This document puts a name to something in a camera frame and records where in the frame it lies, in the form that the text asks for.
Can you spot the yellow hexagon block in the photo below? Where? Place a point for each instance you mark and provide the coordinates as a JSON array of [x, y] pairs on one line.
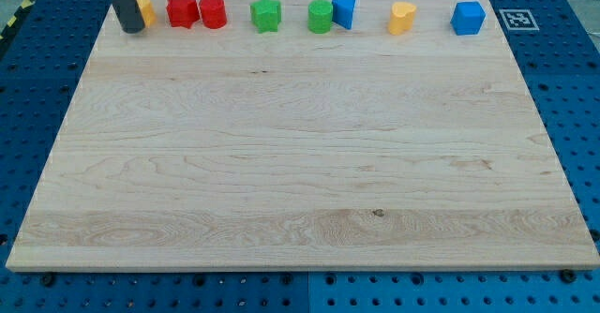
[[147, 11]]

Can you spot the light wooden board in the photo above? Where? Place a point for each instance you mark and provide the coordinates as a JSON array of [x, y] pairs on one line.
[[199, 150]]

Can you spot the green cylinder block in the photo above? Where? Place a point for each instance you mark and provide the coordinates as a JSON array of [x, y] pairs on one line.
[[320, 14]]

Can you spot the green star block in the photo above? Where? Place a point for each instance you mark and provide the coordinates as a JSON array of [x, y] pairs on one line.
[[266, 15]]

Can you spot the blue triangle block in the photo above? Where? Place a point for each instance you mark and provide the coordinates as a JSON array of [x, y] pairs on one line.
[[343, 11]]

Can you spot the red cylinder block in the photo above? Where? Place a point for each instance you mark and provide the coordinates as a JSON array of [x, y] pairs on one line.
[[213, 13]]

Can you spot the yellow heart block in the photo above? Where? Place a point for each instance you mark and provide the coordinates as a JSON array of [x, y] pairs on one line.
[[401, 17]]

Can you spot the red star block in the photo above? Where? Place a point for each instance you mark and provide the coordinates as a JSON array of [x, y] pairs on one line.
[[182, 13]]

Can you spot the blue cube block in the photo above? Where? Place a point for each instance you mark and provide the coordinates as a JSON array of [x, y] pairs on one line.
[[468, 18]]

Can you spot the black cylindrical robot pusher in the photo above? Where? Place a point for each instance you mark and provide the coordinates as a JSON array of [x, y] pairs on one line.
[[129, 15]]

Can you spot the white fiducial marker tag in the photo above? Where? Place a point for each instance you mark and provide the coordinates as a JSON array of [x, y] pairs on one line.
[[517, 19]]

